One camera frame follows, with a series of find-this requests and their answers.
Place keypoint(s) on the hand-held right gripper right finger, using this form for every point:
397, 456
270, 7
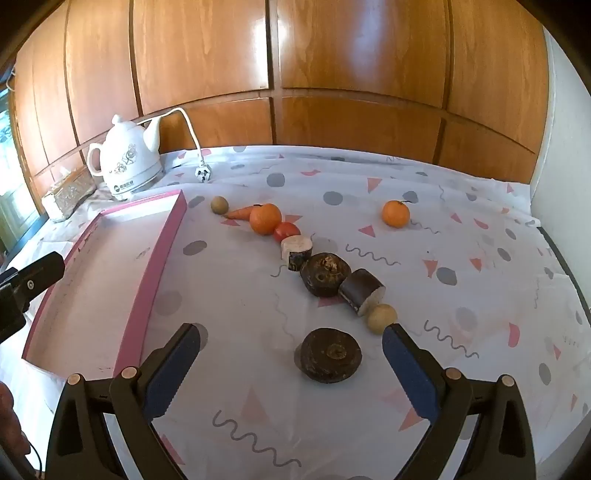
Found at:
408, 369

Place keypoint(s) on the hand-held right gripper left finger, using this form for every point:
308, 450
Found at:
171, 374

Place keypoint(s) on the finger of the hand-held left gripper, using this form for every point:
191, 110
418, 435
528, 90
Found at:
37, 274

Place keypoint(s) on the pink shallow tray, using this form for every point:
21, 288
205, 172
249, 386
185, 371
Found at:
92, 286

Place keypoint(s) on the small tan potato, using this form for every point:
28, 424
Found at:
382, 318

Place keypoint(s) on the dark brown round tuber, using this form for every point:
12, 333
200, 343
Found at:
325, 274
330, 355

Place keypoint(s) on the small orange with stem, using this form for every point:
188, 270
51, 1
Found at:
395, 213

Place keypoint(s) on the orange carrot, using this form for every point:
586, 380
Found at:
240, 213

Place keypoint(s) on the small greenish beige potato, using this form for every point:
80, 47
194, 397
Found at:
219, 205

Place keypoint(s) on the person's left hand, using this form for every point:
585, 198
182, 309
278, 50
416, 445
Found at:
10, 420

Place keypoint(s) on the printed white tablecloth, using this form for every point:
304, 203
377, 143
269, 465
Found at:
461, 323

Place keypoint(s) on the patterned tissue box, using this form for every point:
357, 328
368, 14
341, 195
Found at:
69, 196

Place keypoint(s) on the white kettle base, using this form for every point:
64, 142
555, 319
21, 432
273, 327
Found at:
124, 192

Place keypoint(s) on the white ceramic electric kettle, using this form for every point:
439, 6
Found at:
127, 152

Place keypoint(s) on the large orange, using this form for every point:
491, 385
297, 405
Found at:
265, 219

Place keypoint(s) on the red tomato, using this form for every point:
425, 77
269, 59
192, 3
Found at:
286, 231

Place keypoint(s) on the wooden wardrobe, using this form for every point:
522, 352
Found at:
360, 69

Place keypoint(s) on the window frame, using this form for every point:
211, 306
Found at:
14, 194

